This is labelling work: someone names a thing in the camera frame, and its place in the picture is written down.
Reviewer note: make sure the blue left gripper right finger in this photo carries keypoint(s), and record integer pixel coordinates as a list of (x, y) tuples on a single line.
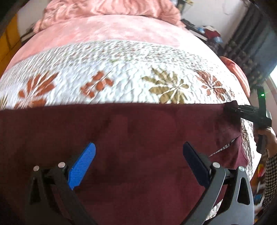
[(227, 198)]

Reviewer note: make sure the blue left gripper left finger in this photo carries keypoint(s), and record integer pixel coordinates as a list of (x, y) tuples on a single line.
[(51, 198)]

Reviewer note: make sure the maroon pants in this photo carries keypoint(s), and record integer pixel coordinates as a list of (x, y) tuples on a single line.
[(139, 174)]

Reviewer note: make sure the checkered right sleeve forearm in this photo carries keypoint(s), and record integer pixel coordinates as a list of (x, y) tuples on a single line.
[(271, 182)]

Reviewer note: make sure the person's right hand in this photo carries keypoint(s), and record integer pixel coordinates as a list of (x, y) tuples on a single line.
[(271, 139)]

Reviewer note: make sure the dark curtain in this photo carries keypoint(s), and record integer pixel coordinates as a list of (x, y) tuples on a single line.
[(253, 47)]

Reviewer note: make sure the cluttered side table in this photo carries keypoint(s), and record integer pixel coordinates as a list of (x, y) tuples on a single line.
[(207, 34)]

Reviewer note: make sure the white floral quilt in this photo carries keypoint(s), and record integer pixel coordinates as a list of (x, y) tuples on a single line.
[(138, 103)]

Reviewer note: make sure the pink crumpled blanket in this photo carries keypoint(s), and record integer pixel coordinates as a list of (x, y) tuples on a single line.
[(61, 11)]

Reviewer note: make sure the orange wooden wardrobe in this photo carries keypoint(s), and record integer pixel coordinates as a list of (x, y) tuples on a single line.
[(10, 44)]

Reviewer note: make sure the pink bed sheet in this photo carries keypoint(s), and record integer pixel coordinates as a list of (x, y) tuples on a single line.
[(112, 29)]

